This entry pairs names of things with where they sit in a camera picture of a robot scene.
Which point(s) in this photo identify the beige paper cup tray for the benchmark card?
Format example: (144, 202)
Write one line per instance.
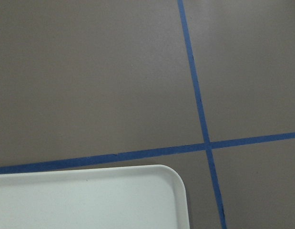
(138, 197)

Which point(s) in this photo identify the brown paper table mat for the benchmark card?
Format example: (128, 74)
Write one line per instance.
(206, 87)

